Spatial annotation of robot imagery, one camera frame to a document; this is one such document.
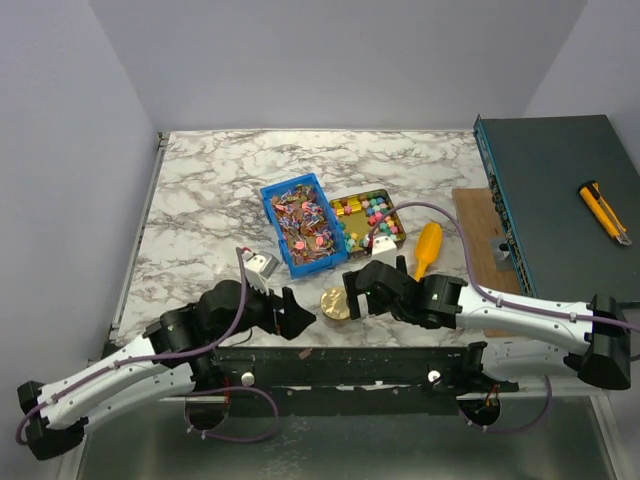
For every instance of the blue plastic candy bin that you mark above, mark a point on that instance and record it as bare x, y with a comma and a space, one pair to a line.
309, 237

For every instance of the yellow plastic scoop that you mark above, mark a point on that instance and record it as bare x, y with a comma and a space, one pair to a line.
427, 248

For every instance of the clear plastic round container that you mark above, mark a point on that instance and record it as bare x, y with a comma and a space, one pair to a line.
336, 323

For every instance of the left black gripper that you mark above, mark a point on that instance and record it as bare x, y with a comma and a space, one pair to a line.
289, 322

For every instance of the yellow utility knife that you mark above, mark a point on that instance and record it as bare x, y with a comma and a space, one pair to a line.
590, 193

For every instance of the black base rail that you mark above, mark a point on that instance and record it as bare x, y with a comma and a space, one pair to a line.
331, 381

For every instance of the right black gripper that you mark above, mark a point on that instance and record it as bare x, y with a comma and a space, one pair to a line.
360, 282

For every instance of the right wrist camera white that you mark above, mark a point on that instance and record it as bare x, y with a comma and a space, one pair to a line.
384, 250

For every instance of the dark green box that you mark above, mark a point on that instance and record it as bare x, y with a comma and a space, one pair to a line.
535, 168

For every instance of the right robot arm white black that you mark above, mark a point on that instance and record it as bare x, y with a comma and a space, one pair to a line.
589, 340

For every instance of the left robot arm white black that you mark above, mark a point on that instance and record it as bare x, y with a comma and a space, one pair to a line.
176, 352

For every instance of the wooden board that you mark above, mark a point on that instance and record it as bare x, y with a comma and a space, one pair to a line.
483, 231

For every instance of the metal tin of star candies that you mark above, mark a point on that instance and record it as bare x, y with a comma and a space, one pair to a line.
358, 212

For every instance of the gold round lid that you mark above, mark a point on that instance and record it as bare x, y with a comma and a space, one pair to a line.
333, 303

